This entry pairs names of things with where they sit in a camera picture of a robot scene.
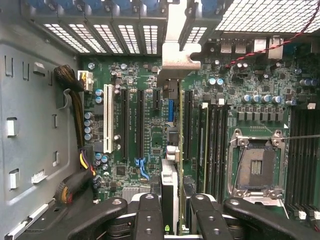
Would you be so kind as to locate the white power connector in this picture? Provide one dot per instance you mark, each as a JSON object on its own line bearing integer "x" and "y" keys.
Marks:
{"x": 86, "y": 81}

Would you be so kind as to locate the white expansion slot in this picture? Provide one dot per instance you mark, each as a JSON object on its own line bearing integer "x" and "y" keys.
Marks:
{"x": 108, "y": 117}

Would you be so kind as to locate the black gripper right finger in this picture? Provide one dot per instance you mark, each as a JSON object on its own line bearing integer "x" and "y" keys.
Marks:
{"x": 210, "y": 222}

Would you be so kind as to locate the thin metal locking lever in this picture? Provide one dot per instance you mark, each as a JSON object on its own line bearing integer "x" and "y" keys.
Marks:
{"x": 300, "y": 137}

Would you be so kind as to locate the metal socket cover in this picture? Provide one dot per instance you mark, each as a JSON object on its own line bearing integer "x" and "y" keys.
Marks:
{"x": 257, "y": 200}

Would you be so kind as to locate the perforated metal slot cover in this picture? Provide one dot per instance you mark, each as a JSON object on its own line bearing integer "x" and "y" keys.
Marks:
{"x": 108, "y": 38}
{"x": 66, "y": 37}
{"x": 90, "y": 38}
{"x": 129, "y": 39}
{"x": 150, "y": 40}
{"x": 197, "y": 36}

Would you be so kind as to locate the black RAM slot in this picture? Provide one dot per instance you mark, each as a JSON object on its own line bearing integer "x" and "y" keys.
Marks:
{"x": 295, "y": 155}
{"x": 212, "y": 150}
{"x": 317, "y": 155}
{"x": 224, "y": 150}
{"x": 310, "y": 155}
{"x": 302, "y": 155}
{"x": 218, "y": 150}

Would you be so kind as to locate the black RAM stick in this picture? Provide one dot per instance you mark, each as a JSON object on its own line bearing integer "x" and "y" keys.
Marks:
{"x": 203, "y": 150}

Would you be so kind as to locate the green motherboard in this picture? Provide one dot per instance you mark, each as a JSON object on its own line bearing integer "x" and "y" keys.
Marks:
{"x": 150, "y": 75}

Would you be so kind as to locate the blue SATA connector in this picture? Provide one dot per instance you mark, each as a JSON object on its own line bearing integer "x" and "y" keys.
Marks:
{"x": 142, "y": 163}

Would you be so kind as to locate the silver chipset heatsink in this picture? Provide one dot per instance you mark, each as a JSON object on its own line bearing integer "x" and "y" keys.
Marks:
{"x": 130, "y": 193}

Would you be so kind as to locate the open grey PC case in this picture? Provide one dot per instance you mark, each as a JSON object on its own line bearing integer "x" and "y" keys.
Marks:
{"x": 10, "y": 25}

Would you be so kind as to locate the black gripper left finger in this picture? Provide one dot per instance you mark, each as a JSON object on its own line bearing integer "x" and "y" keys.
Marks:
{"x": 150, "y": 220}

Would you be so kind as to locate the long black expansion slot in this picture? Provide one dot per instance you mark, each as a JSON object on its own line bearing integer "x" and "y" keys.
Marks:
{"x": 188, "y": 125}
{"x": 140, "y": 125}
{"x": 125, "y": 125}

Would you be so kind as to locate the CPU socket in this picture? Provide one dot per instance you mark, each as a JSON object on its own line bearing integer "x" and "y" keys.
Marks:
{"x": 260, "y": 165}

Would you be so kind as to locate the short black expansion slot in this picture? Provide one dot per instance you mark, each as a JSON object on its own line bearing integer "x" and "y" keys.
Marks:
{"x": 156, "y": 99}

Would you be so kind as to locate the blue expansion slot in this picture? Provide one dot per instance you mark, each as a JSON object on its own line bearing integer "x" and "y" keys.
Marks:
{"x": 171, "y": 111}

